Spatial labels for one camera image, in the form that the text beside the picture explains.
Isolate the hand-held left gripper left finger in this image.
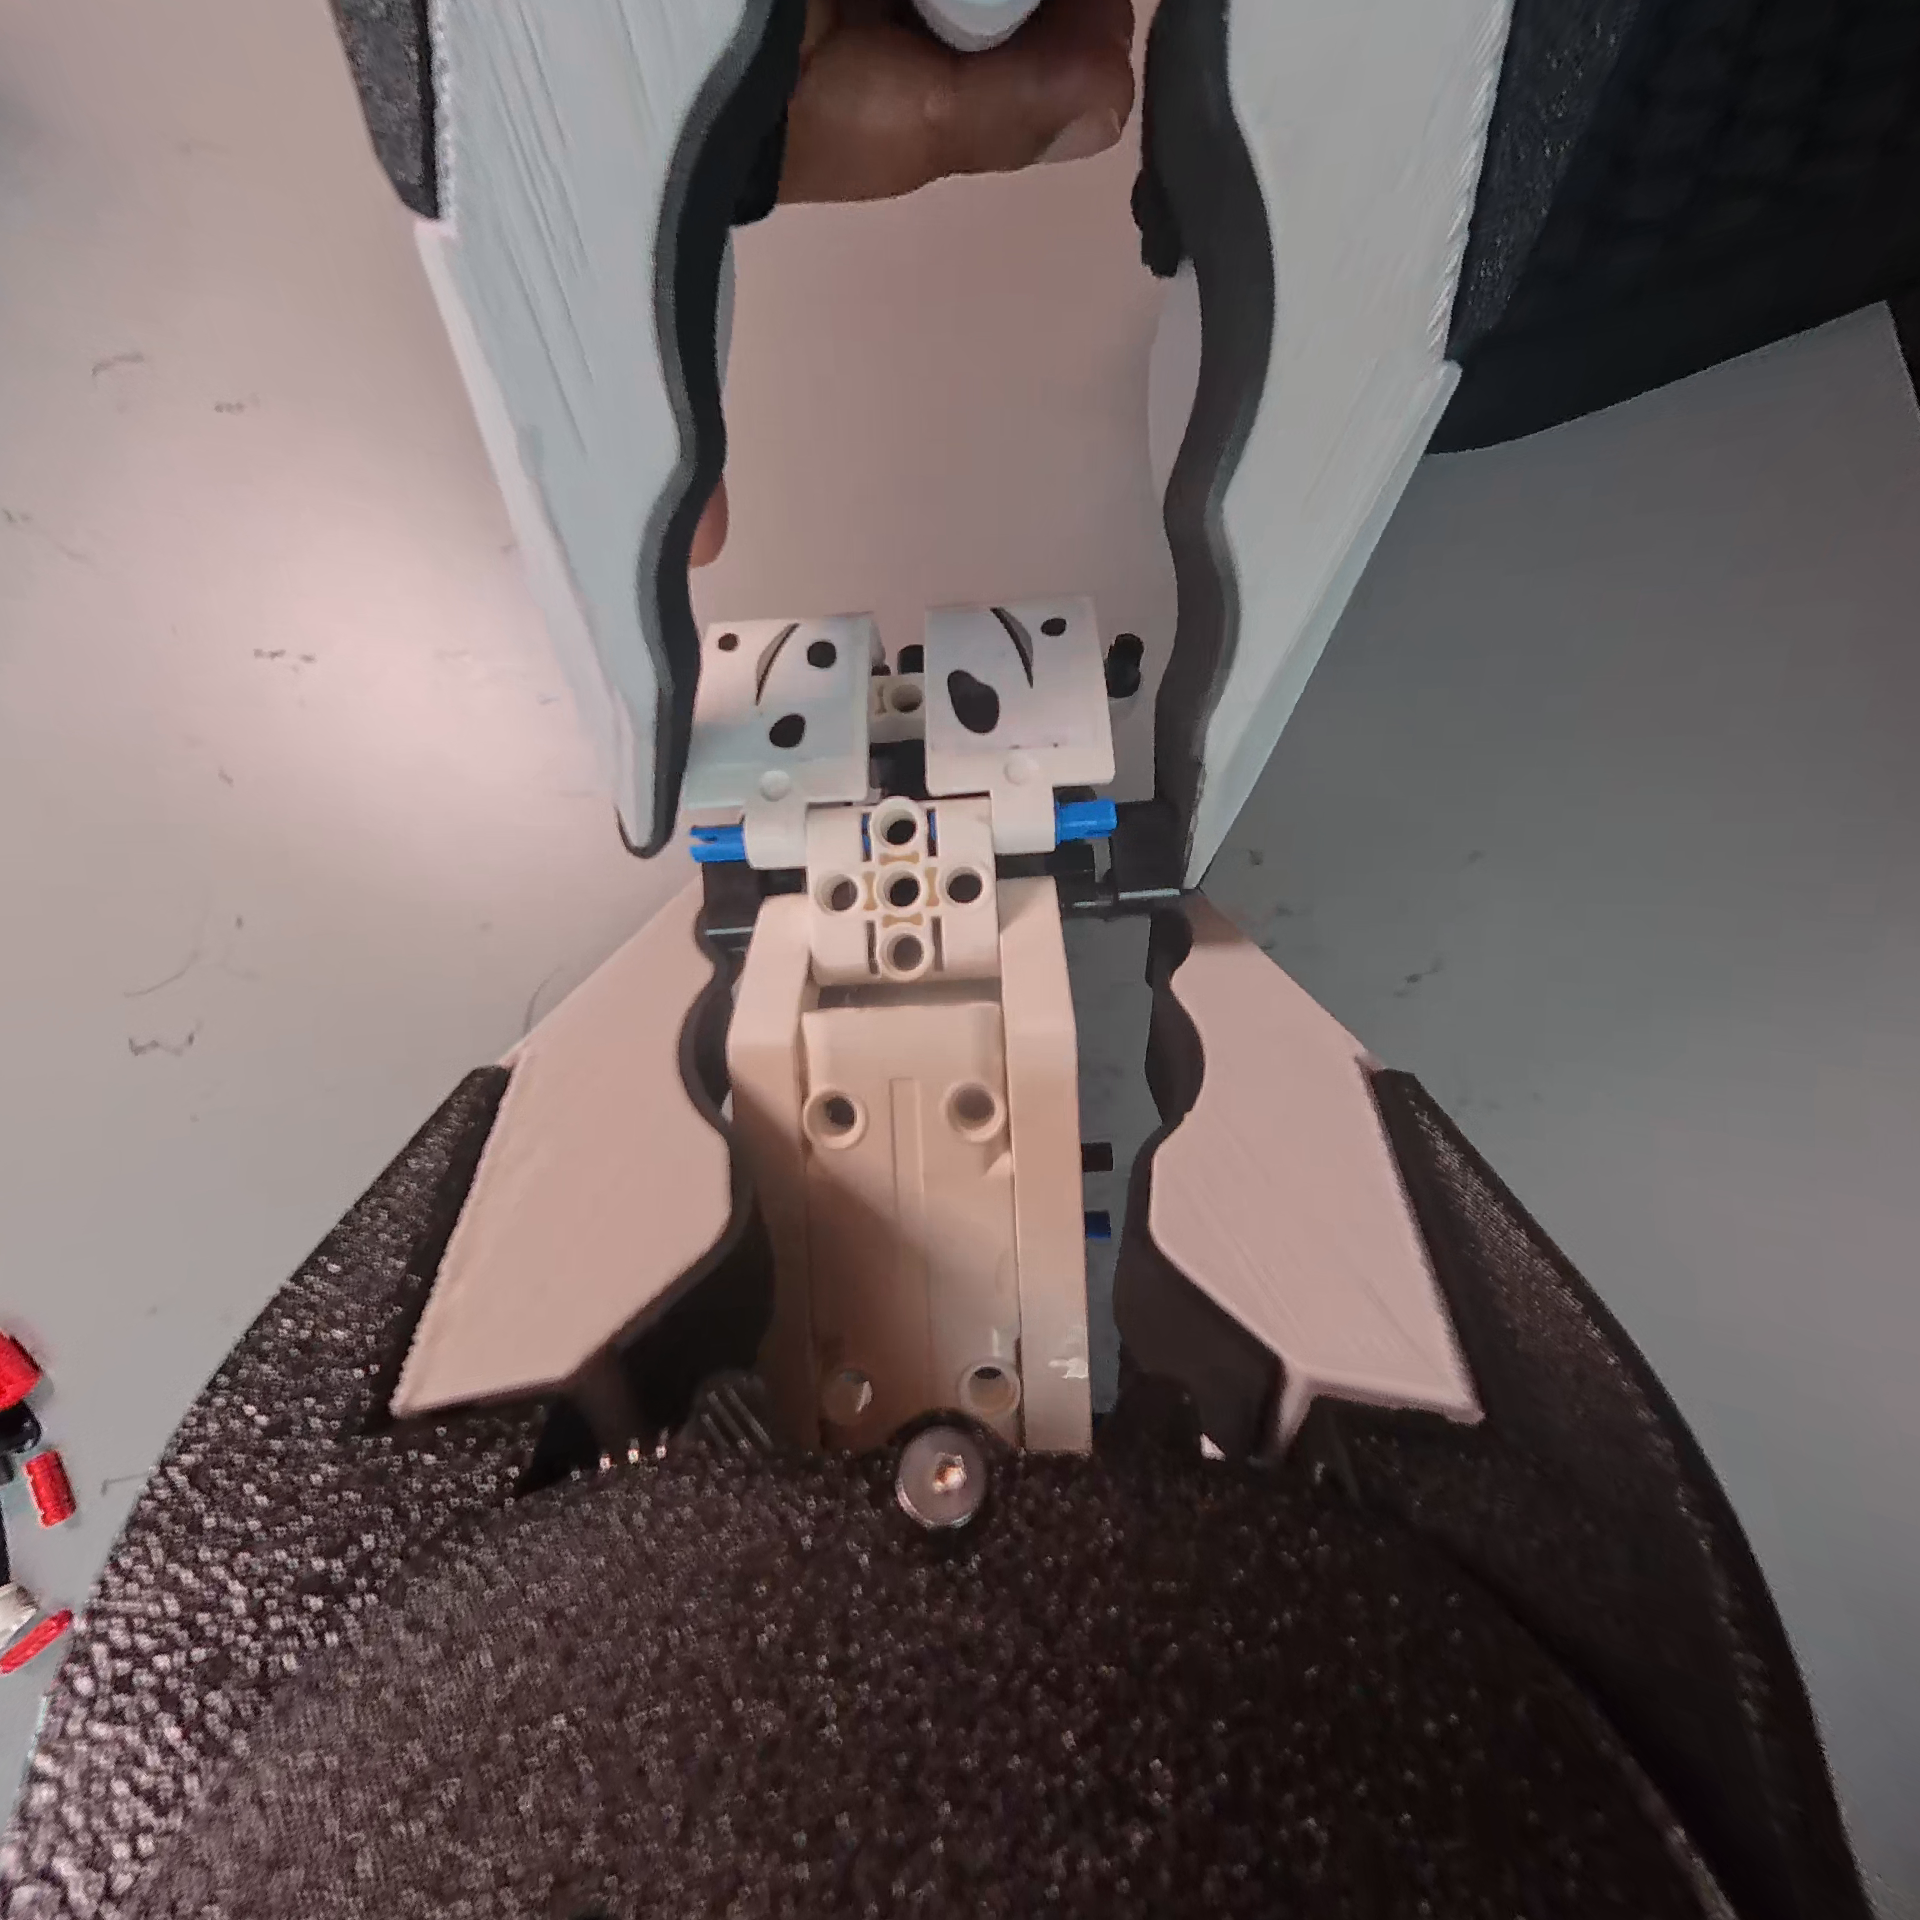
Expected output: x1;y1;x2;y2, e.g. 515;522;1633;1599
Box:
390;900;750;1420

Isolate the person's right hand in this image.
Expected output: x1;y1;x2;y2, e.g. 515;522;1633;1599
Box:
682;0;1137;572

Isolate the white toy truck model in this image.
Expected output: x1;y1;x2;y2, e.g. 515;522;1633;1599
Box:
685;596;1194;1458

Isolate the white curved panel brick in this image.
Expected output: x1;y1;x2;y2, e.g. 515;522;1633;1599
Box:
921;600;1119;797

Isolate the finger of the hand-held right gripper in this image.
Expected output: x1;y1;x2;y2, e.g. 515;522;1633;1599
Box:
412;0;807;860
1132;0;1517;889

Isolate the black angled beam brick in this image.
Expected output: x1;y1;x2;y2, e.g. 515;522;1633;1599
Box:
1102;801;1194;909

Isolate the grey desk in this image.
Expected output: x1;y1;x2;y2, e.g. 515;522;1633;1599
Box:
0;0;1920;1728

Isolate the pile of red white bricks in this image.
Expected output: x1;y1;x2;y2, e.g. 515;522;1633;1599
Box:
0;1326;78;1674

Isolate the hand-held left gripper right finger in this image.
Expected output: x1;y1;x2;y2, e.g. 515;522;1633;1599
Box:
1132;900;1488;1459

